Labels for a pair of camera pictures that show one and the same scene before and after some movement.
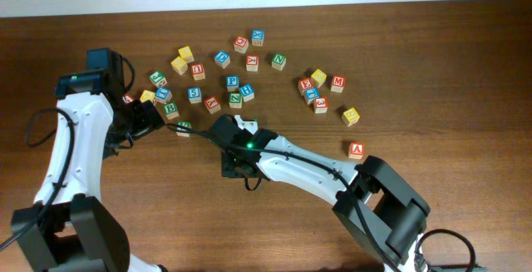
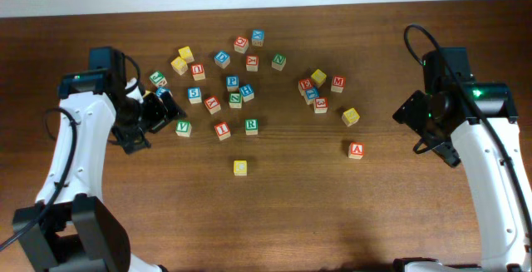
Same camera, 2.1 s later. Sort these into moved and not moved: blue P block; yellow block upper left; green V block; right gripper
Moved: right gripper
Not moved: yellow block upper left; green V block; blue P block
